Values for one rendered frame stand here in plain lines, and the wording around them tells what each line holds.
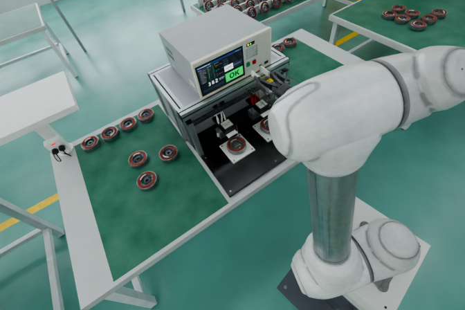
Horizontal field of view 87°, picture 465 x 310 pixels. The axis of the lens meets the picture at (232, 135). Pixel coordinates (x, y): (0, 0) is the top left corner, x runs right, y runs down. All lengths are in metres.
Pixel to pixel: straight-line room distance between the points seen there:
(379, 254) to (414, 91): 0.56
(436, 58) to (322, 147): 0.20
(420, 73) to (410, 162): 2.14
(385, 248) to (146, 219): 1.03
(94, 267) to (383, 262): 1.17
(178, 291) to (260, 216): 0.78
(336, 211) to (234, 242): 1.47
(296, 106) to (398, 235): 0.62
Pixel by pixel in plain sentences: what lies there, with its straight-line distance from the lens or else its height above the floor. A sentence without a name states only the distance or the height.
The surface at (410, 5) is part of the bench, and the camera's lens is 3.02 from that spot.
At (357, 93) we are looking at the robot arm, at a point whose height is 1.66.
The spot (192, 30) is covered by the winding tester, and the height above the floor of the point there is 1.32.
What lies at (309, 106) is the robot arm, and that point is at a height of 1.65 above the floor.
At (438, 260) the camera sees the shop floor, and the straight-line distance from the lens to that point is 2.28.
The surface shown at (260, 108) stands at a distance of 1.41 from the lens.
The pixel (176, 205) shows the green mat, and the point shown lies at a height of 0.75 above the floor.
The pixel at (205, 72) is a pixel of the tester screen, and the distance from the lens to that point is 1.15.
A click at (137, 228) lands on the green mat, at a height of 0.75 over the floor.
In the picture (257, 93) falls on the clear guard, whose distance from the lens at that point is 1.29.
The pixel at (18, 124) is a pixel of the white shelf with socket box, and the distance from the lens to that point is 1.47.
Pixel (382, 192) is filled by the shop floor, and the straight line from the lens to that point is 2.33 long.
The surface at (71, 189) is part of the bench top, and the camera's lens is 1.70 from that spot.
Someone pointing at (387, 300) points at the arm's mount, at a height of 0.85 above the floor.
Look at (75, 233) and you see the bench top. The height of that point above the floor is 0.75.
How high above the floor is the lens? 1.92
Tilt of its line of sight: 51 degrees down
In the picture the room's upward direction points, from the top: 10 degrees counter-clockwise
